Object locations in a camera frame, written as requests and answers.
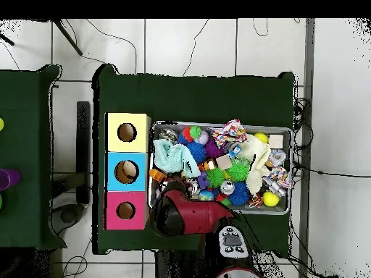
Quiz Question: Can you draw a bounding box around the long orange toy block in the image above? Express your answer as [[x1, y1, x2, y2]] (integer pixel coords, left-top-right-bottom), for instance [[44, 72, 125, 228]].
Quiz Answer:
[[149, 168, 167, 182]]

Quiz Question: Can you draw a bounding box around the wooden box with three holes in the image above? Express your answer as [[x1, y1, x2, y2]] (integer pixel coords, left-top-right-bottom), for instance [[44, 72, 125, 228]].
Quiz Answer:
[[104, 111, 152, 231]]

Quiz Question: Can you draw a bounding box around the silver mesh bin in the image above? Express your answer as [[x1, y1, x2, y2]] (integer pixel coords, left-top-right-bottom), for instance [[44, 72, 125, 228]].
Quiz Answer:
[[148, 120, 293, 216]]

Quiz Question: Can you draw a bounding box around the mint green cloth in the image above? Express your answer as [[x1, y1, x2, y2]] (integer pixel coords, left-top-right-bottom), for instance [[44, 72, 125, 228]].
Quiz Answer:
[[152, 138, 202, 178]]

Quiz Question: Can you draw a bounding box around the colourful polka dot cloth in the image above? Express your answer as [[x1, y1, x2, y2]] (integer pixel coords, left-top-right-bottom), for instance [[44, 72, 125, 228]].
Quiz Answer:
[[209, 119, 249, 149]]

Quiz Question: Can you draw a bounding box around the dark green tablecloth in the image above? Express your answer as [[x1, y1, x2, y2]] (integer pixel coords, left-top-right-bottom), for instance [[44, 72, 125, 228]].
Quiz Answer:
[[0, 64, 67, 250], [91, 64, 296, 258]]

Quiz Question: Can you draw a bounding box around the blue spiky rubber ball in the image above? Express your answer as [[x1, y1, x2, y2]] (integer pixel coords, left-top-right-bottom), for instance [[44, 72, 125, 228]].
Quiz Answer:
[[228, 181, 251, 207]]

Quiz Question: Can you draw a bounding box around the cream yellow cloth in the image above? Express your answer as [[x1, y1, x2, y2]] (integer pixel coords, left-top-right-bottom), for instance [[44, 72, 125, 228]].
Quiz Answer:
[[237, 133, 272, 196]]

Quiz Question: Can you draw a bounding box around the yellow ball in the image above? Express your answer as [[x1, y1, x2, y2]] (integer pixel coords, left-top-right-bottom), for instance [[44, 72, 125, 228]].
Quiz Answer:
[[254, 132, 270, 145], [262, 190, 280, 208]]

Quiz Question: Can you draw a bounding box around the grey round stand base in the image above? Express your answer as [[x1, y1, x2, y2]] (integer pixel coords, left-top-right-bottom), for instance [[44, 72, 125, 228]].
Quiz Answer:
[[51, 203, 86, 235]]

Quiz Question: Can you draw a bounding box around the purple plastic cup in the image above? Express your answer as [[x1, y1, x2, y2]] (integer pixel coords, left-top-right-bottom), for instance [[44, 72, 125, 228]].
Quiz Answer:
[[0, 169, 11, 191], [4, 169, 22, 188]]

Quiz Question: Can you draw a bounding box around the black cable bundle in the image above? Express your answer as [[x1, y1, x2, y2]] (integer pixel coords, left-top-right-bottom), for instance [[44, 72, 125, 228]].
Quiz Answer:
[[292, 98, 314, 151]]

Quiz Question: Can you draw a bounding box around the thin black floor cable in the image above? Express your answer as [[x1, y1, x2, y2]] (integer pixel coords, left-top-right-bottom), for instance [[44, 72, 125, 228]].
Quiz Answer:
[[292, 161, 371, 178]]

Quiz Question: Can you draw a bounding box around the grey floor cable cover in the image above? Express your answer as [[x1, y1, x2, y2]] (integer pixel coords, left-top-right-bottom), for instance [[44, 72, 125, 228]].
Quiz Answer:
[[298, 18, 316, 278]]

